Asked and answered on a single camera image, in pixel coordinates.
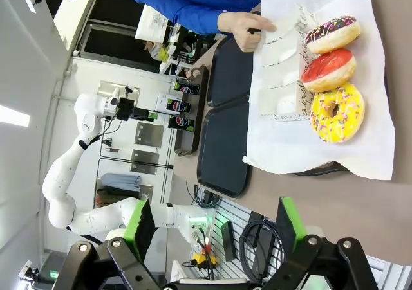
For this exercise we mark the long black block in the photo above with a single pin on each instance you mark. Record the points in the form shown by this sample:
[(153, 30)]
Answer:
[(265, 240)]

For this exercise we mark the yellow emergency stop box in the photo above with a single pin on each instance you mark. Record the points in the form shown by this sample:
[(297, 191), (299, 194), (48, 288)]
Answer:
[(202, 260)]

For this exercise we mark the flat black plate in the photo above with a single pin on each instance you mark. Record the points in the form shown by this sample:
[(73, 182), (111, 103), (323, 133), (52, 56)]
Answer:
[(256, 219)]

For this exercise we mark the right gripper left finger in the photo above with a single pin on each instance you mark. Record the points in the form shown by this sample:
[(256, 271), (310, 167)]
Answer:
[(141, 229)]

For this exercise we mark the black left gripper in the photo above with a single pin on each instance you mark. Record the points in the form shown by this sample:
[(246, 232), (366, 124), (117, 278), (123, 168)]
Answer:
[(128, 110)]

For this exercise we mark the white carton box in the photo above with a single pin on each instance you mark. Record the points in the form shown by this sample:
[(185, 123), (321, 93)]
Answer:
[(162, 102)]

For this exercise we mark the person right forearm blue sleeve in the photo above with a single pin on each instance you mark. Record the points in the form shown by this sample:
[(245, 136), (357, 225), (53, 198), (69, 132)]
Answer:
[(196, 13)]

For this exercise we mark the white plastic bag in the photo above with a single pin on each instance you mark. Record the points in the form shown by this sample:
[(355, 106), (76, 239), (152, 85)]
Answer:
[(151, 24)]

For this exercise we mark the black pen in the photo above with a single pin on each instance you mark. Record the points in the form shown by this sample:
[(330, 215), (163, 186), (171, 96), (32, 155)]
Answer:
[(254, 30)]

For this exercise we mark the person right hand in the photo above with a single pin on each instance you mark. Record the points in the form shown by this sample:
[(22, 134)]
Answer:
[(239, 24)]

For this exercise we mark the black plastic serving tray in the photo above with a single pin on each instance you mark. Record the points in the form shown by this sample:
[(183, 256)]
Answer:
[(228, 74), (225, 148)]

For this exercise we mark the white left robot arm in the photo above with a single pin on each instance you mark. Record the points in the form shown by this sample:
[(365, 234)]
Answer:
[(61, 174)]

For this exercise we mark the white paper sheet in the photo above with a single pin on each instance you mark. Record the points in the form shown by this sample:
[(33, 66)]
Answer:
[(283, 142)]

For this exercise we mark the chocolate sprinkled donut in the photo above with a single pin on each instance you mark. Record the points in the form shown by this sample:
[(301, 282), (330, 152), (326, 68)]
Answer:
[(334, 36)]

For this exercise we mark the white wall device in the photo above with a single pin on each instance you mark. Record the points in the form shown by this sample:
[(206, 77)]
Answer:
[(31, 3)]

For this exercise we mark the black Pepsi can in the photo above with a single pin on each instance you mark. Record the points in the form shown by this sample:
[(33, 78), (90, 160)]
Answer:
[(188, 88), (180, 123), (178, 106)]

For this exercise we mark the red glazed donut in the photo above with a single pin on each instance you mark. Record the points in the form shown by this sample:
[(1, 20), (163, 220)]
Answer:
[(328, 69)]

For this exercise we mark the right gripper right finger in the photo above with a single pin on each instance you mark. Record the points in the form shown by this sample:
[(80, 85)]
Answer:
[(289, 225)]

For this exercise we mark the yellow sprinkled donut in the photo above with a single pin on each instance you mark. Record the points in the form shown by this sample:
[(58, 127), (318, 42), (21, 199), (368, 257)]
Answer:
[(338, 113)]

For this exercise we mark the grey metal wall plate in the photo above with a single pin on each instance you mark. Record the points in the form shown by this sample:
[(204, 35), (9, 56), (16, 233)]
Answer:
[(145, 161), (148, 135)]

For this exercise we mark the blue folded cloth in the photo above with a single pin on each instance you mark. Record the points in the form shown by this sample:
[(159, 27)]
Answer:
[(120, 181)]

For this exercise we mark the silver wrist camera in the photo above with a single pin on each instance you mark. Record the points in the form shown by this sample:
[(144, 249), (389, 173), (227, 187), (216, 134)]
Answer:
[(112, 102)]

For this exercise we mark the white printed paper sleeve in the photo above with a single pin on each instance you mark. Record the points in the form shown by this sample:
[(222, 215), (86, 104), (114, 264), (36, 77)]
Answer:
[(273, 102), (280, 65), (283, 23)]

